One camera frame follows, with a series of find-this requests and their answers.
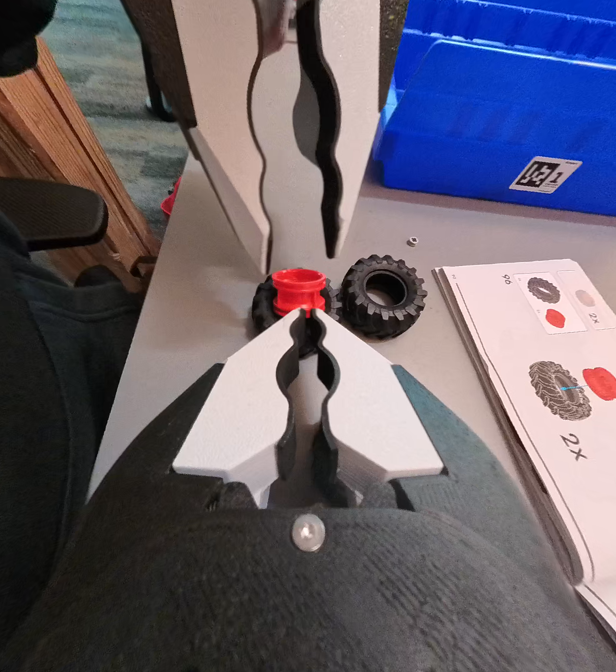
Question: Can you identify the black toy tire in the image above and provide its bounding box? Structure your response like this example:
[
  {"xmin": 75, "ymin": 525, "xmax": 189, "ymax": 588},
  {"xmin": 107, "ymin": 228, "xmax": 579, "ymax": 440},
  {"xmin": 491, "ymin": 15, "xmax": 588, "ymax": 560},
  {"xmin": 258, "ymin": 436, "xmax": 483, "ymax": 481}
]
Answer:
[
  {"xmin": 339, "ymin": 254, "xmax": 428, "ymax": 341},
  {"xmin": 251, "ymin": 275, "xmax": 343, "ymax": 358}
]

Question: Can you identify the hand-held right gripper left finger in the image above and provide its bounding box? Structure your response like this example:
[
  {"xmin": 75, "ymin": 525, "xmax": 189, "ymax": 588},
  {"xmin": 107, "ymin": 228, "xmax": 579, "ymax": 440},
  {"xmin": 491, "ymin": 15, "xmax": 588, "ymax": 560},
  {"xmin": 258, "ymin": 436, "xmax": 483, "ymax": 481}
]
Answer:
[{"xmin": 173, "ymin": 309, "xmax": 309, "ymax": 509}]

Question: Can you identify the wooden cabinet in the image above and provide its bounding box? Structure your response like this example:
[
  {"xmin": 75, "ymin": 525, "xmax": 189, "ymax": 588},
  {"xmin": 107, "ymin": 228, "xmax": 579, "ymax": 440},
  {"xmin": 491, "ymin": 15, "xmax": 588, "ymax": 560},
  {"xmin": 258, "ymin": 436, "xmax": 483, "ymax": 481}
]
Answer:
[{"xmin": 0, "ymin": 37, "xmax": 162, "ymax": 294}]

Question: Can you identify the black chair armrest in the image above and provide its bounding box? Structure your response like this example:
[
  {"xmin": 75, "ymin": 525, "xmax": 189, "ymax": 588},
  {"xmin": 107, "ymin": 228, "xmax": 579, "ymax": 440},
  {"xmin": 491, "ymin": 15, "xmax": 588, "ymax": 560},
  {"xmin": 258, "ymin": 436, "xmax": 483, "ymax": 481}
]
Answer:
[{"xmin": 0, "ymin": 176, "xmax": 109, "ymax": 253}]

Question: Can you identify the blue plastic bin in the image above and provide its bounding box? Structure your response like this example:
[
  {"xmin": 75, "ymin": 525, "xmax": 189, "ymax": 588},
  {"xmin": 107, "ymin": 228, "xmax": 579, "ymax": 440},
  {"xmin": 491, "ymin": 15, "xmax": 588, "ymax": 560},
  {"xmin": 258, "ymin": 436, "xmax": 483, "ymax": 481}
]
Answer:
[{"xmin": 372, "ymin": 0, "xmax": 616, "ymax": 220}]

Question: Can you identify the grey desk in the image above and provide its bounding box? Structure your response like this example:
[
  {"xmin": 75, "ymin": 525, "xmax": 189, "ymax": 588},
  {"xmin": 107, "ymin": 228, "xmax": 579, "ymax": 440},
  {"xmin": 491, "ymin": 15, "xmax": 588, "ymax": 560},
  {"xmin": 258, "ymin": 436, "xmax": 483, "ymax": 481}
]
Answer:
[{"xmin": 86, "ymin": 149, "xmax": 616, "ymax": 583}]

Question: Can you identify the person's dark clothing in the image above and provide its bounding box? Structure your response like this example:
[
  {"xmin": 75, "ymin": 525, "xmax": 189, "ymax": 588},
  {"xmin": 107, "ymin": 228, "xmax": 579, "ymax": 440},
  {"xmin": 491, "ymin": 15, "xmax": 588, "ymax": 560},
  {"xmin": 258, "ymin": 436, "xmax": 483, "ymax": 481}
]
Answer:
[{"xmin": 0, "ymin": 181, "xmax": 146, "ymax": 672}]

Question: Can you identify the red toy wheel rim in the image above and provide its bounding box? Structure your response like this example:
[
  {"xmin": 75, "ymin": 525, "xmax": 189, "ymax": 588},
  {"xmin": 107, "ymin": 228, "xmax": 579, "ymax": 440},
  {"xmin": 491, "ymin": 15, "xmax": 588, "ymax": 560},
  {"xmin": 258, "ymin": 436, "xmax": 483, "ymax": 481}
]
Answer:
[{"xmin": 271, "ymin": 269, "xmax": 327, "ymax": 318}]

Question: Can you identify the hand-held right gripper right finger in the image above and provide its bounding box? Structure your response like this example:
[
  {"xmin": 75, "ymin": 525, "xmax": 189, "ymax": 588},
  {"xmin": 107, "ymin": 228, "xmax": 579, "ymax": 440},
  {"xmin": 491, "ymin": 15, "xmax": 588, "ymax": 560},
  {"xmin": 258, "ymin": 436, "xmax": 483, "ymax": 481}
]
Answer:
[{"xmin": 310, "ymin": 309, "xmax": 443, "ymax": 507}]

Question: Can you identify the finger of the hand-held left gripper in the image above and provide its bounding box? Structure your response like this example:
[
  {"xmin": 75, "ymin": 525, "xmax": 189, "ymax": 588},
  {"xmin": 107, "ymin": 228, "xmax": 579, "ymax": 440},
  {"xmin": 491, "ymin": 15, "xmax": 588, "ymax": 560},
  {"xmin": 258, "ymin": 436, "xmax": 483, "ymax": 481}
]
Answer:
[
  {"xmin": 174, "ymin": 0, "xmax": 273, "ymax": 275},
  {"xmin": 295, "ymin": 0, "xmax": 380, "ymax": 259}
]

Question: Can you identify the red plastic piece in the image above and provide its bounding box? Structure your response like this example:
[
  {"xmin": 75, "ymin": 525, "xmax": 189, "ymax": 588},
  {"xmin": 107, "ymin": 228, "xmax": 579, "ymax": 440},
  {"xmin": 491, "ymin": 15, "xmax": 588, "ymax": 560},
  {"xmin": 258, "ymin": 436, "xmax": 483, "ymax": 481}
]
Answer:
[{"xmin": 161, "ymin": 177, "xmax": 183, "ymax": 217}]

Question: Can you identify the dark cloth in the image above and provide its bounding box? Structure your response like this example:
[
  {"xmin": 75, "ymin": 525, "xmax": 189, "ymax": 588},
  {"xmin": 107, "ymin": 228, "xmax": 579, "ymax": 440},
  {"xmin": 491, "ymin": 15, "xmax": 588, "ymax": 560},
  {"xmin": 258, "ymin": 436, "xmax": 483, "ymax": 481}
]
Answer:
[{"xmin": 0, "ymin": 0, "xmax": 58, "ymax": 77}]

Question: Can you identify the black metal leg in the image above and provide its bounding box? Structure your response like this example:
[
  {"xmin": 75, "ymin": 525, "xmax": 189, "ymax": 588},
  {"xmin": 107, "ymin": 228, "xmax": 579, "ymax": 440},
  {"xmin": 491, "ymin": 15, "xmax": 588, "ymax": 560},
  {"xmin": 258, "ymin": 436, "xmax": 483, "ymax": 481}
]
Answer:
[{"xmin": 139, "ymin": 31, "xmax": 177, "ymax": 123}]

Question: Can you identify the white instruction booklet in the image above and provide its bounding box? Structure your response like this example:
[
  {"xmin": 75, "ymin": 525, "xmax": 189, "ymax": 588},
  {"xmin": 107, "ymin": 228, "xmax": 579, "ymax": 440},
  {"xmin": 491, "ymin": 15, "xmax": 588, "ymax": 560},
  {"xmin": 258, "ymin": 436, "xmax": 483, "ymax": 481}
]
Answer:
[{"xmin": 432, "ymin": 258, "xmax": 616, "ymax": 672}]

